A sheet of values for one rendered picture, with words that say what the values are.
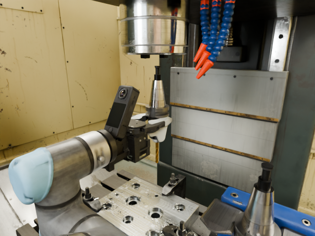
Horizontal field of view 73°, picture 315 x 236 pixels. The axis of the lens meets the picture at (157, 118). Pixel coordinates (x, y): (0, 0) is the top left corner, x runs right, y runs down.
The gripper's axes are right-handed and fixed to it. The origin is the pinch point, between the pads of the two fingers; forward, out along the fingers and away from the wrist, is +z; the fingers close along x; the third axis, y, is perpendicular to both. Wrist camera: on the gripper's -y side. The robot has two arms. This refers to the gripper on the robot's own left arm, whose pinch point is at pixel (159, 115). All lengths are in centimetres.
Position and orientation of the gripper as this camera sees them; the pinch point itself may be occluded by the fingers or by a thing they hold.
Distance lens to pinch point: 57.6
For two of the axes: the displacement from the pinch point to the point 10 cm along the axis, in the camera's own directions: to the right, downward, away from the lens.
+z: 6.0, -2.3, 7.6
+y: 0.0, 9.6, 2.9
